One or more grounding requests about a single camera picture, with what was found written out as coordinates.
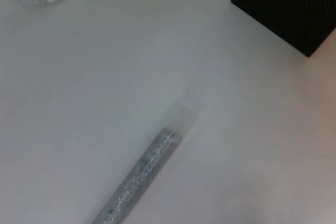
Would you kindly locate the black mesh pen holder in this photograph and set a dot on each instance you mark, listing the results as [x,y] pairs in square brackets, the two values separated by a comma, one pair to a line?
[288,6]

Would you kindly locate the grey pen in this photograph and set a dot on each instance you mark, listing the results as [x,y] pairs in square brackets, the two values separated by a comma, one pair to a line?
[147,166]

